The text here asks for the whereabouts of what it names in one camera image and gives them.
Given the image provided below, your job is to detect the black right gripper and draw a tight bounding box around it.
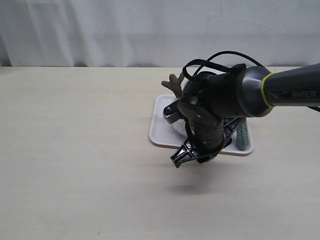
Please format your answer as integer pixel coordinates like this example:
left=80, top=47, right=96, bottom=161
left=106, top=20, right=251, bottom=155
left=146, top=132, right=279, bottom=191
left=170, top=71, right=245, bottom=169

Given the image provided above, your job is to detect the green knitted scarf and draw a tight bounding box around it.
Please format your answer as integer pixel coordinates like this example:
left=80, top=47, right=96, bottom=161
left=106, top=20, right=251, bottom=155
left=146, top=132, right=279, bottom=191
left=235, top=118, right=250, bottom=151

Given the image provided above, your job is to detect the white rectangular plastic tray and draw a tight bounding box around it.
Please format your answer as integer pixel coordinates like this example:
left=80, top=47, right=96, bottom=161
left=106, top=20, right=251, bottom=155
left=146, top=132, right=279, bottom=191
left=148, top=94, right=254, bottom=157

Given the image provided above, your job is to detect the white plush snowman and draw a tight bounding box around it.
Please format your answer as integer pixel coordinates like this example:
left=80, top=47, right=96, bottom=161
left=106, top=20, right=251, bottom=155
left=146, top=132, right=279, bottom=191
left=161, top=72, right=218, bottom=141

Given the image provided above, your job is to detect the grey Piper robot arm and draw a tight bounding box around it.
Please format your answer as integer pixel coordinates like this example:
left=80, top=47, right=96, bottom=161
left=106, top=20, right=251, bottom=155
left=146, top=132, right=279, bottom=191
left=163, top=59, right=320, bottom=167

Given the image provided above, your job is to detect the white backdrop curtain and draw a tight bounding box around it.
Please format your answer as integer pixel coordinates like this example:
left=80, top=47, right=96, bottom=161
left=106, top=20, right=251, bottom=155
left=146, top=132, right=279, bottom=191
left=0, top=0, right=320, bottom=67

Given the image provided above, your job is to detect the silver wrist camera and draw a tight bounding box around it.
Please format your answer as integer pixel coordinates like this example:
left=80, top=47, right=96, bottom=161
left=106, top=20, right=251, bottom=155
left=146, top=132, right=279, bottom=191
left=162, top=99, right=184, bottom=125

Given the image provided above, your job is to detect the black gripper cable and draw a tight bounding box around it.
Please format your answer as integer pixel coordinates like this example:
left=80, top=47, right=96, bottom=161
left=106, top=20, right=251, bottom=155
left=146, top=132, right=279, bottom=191
left=181, top=51, right=266, bottom=83

